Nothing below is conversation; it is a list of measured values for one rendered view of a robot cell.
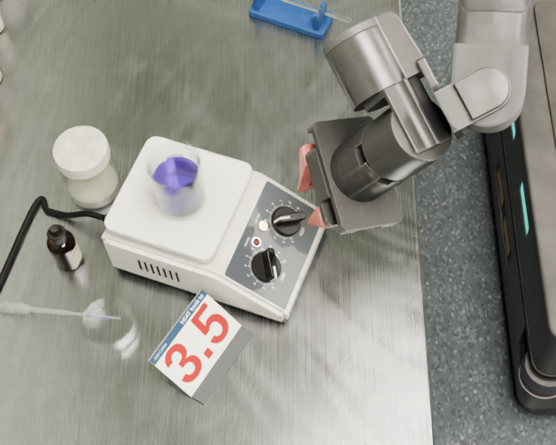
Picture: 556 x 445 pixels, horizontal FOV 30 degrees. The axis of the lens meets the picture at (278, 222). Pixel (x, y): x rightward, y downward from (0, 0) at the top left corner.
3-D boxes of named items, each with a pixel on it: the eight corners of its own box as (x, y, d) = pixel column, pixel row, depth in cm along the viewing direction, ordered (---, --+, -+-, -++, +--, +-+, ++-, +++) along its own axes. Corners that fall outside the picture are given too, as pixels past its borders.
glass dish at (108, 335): (104, 297, 108) (101, 287, 106) (147, 320, 106) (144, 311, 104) (74, 339, 105) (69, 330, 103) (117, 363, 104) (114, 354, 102)
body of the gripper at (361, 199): (333, 237, 90) (375, 211, 84) (303, 129, 92) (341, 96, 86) (394, 227, 93) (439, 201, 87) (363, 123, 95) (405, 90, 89)
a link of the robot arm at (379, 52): (519, 97, 77) (517, 109, 86) (448, -36, 78) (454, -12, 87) (379, 170, 80) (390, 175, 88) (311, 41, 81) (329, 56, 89)
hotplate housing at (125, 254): (329, 224, 111) (328, 184, 104) (286, 329, 105) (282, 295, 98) (143, 168, 115) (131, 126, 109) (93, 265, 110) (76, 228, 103)
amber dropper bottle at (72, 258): (57, 275, 109) (41, 243, 103) (53, 251, 111) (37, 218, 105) (85, 267, 109) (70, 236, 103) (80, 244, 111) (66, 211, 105)
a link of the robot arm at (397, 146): (419, 166, 79) (470, 143, 82) (379, 87, 80) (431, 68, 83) (374, 194, 85) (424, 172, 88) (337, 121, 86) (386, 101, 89)
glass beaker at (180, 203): (146, 198, 104) (132, 153, 97) (191, 170, 105) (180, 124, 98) (177, 239, 101) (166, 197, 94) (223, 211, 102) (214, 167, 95)
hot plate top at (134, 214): (256, 169, 105) (256, 164, 104) (211, 267, 100) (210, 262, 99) (151, 138, 108) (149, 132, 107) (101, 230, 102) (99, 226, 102)
